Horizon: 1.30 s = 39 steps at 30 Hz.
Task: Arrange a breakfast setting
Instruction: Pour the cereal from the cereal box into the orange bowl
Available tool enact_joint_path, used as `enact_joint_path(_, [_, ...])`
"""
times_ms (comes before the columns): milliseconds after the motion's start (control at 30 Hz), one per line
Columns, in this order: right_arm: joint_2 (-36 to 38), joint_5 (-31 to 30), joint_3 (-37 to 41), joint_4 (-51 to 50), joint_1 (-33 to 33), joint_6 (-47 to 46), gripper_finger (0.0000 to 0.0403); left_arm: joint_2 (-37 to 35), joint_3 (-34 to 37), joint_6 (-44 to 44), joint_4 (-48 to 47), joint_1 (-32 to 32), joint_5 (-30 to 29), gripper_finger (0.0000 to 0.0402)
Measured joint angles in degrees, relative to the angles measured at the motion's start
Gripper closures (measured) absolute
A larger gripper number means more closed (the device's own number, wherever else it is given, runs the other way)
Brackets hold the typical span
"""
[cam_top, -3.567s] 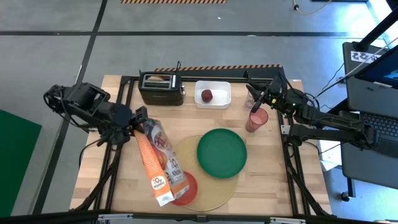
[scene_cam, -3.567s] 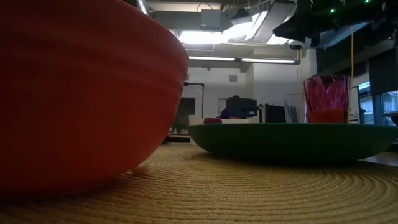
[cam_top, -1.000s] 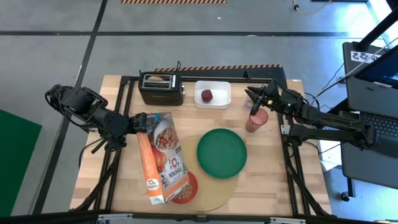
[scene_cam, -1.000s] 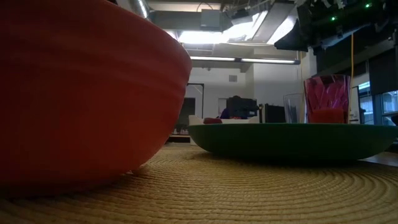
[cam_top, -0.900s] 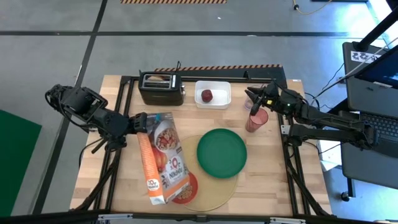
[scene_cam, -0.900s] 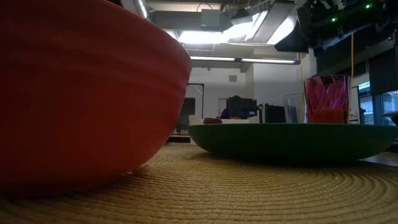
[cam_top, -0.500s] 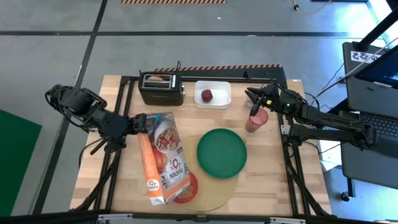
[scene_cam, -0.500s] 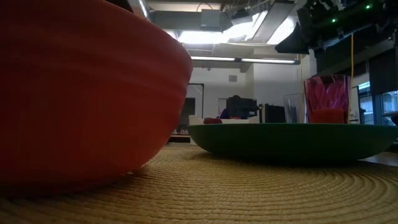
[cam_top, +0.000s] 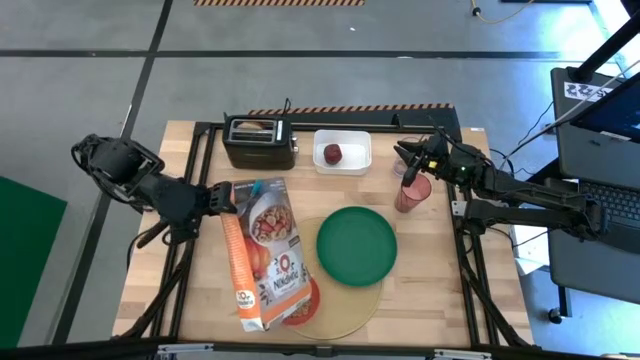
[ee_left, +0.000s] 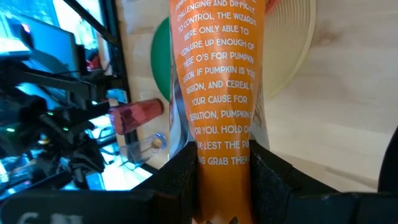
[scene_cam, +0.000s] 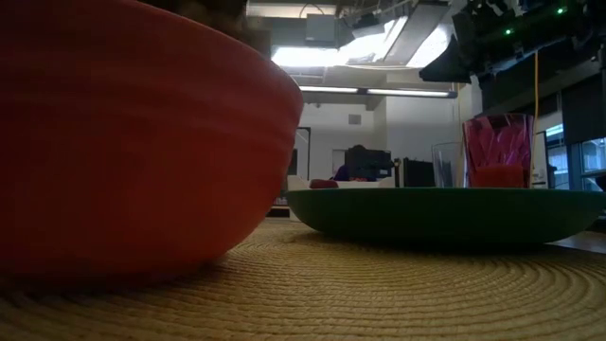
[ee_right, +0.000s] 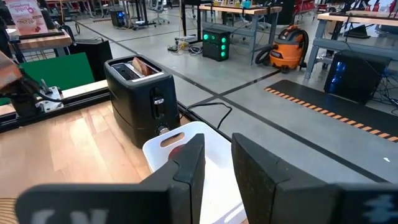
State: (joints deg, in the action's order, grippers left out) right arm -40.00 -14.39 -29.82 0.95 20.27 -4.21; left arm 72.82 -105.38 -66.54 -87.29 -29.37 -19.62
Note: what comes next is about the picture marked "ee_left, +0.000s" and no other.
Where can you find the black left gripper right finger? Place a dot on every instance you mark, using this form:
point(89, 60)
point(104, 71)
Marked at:
point(311, 205)

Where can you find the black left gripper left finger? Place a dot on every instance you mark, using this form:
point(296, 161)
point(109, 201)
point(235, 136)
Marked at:
point(93, 208)

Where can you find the gold spoon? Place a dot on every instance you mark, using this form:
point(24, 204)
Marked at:
point(156, 143)

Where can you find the orange cereal box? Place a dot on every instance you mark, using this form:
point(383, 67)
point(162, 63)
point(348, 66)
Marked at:
point(217, 93)

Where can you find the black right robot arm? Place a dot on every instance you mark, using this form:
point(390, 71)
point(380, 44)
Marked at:
point(31, 112)

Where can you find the clear drinking glass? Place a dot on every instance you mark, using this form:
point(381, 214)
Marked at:
point(140, 151)

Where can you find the pink plastic tumbler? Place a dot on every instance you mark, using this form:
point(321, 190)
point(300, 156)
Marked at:
point(136, 115)

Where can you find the green plastic plate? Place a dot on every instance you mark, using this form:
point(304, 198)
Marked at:
point(161, 59)

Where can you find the round woven straw placemat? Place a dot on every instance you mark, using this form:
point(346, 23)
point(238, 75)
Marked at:
point(289, 40)

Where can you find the laptop computer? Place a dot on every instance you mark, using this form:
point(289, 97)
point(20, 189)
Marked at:
point(53, 43)

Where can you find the black aluminium table frame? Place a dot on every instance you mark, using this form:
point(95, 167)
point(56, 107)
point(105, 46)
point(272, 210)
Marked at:
point(124, 77)

